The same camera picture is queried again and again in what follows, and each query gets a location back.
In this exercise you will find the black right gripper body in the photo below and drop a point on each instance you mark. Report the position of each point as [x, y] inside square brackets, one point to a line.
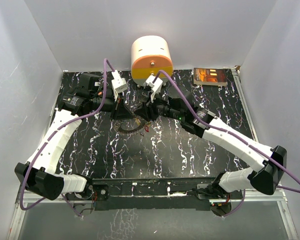
[152, 110]

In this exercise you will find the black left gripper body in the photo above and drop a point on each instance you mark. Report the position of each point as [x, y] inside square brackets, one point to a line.
[114, 116]

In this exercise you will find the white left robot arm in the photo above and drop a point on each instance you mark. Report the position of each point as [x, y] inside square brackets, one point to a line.
[91, 96]

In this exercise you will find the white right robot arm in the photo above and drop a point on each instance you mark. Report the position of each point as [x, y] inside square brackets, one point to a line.
[265, 162]

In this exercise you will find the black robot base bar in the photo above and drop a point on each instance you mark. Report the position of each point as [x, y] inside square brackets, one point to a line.
[159, 193]

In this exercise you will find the round three-drawer mini cabinet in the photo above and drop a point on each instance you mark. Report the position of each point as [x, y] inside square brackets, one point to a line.
[149, 54]

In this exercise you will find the orange brown book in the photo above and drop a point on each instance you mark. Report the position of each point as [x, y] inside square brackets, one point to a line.
[210, 77]

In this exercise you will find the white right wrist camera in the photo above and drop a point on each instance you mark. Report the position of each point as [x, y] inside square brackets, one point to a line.
[155, 85]

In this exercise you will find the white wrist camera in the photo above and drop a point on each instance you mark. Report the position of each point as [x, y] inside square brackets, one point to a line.
[119, 84]
[155, 85]

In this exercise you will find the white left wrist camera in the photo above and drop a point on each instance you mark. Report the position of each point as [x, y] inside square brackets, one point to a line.
[119, 84]

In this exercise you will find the aluminium frame rail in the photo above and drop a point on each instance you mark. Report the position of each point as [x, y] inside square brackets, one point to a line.
[237, 81]

